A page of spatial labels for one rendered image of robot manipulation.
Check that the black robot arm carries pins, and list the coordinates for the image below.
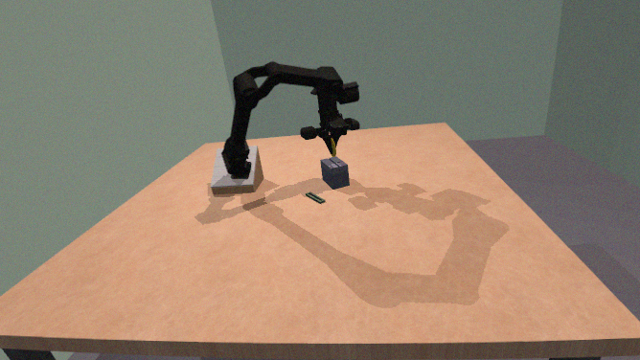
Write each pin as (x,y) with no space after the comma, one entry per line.
(328,86)

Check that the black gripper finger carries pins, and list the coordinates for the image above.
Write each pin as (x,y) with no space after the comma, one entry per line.
(336,139)
(327,141)

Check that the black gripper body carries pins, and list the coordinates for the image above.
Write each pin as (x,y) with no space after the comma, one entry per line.
(310,132)

